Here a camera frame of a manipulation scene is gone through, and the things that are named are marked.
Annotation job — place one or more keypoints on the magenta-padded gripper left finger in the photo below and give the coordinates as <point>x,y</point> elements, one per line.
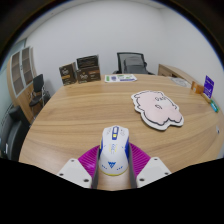
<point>75,171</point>

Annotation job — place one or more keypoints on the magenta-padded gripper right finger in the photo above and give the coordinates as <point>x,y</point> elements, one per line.
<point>153,170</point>

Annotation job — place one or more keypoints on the white and blue computer mouse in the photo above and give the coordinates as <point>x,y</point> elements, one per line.
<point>114,153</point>

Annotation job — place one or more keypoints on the pink pig-shaped mouse pad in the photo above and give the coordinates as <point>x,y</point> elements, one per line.
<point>158,110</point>

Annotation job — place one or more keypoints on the black leather sofa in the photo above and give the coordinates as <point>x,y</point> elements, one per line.
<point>11,133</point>

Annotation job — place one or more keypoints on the small grey table sticker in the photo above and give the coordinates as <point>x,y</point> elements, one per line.
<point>218,130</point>

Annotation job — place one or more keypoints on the green and blue pack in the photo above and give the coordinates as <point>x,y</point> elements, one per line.
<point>214,106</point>

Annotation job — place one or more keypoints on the round white printed pad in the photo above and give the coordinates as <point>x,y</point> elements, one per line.
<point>181,82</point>

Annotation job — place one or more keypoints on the small orange box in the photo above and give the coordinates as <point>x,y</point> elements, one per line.
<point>197,88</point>

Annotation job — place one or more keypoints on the small black chair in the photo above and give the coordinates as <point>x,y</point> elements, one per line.
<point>38,83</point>

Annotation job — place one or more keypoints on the large brown printed box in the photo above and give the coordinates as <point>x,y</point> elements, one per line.
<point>88,75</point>

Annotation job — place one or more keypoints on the white sheet with coloured print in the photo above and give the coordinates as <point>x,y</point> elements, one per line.
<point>120,78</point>

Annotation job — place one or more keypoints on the small brown cardboard box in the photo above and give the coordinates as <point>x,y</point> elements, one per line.
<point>68,74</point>

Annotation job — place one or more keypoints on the purple standing sign card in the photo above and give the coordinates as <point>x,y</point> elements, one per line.
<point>209,86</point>

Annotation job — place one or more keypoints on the wooden side desk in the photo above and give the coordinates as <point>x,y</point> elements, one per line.
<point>173,70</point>

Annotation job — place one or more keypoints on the black mesh office chair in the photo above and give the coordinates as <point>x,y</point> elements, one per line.
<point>131,63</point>

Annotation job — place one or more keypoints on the black printed box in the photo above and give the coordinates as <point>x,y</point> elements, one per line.
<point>87,62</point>

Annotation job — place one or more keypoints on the wooden shelf unit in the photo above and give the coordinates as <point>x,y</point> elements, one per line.
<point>20,73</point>

